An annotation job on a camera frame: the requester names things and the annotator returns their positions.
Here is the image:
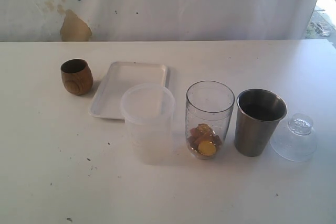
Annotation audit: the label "stainless steel cup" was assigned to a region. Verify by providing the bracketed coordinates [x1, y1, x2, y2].
[234, 88, 287, 157]

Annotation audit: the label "gold coin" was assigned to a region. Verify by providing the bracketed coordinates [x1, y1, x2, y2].
[197, 141, 217, 156]

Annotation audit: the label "clear plastic shaker cup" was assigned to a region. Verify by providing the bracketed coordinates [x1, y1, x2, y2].
[185, 81, 235, 160]

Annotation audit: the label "translucent plastic measuring cup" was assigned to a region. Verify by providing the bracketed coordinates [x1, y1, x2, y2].
[120, 83, 175, 165]

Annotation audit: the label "brown wooden cubes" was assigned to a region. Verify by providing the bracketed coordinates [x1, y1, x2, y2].
[187, 123, 222, 151]

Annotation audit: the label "brown wooden cup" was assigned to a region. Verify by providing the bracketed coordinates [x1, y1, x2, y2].
[60, 59, 93, 95]

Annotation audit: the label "white rectangular tray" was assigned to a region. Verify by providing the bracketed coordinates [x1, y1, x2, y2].
[89, 61, 170, 121]

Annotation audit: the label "clear plastic shaker lid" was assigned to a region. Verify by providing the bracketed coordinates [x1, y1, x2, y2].
[270, 113, 317, 162]

